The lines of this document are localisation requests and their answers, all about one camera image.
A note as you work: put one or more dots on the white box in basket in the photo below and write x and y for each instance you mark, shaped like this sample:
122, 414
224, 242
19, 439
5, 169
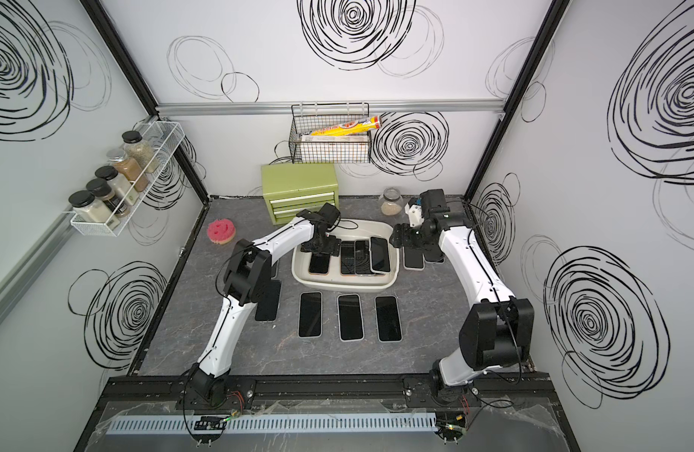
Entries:
348, 139

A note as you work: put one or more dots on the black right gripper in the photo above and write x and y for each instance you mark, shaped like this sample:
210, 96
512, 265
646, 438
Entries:
401, 233

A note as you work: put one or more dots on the glass jar with powder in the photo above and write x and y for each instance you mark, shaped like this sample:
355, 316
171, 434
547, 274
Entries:
392, 202

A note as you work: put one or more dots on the grey slotted cable duct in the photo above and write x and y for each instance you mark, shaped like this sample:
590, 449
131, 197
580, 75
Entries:
271, 424

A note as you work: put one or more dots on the green metal drawer toolbox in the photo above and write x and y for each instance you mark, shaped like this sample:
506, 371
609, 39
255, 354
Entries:
290, 188

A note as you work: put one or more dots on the spice jar black lid front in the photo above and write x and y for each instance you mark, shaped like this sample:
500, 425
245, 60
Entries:
90, 207

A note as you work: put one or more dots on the black wire wall basket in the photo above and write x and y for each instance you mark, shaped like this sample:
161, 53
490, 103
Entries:
308, 118

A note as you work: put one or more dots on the spice jar black lid rear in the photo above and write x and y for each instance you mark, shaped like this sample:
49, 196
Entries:
140, 150

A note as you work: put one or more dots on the white plastic storage box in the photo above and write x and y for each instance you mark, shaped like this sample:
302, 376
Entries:
334, 280

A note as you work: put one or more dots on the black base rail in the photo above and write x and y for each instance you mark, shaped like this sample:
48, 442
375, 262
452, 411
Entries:
256, 392

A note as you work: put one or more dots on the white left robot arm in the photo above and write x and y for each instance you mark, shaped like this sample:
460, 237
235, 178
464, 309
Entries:
245, 285

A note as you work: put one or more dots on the spice jar white contents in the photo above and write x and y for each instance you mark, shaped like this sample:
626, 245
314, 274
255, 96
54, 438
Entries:
119, 183

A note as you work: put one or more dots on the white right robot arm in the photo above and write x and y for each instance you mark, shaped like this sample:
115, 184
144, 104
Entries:
498, 330

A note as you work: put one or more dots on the pink smiley sponge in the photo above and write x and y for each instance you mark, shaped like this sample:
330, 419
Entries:
221, 231

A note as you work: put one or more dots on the spice jar dark contents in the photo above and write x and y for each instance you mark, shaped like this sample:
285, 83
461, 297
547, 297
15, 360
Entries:
102, 190

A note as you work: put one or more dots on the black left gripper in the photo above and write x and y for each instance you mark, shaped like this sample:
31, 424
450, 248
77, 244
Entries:
333, 249

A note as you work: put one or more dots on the spice jar brown contents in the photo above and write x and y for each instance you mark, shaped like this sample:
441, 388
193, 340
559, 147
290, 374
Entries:
128, 167

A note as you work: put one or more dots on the clear wall spice shelf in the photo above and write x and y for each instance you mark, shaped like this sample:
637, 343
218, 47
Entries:
148, 218

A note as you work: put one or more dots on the spice jar black lid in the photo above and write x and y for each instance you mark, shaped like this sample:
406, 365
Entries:
90, 207
140, 150

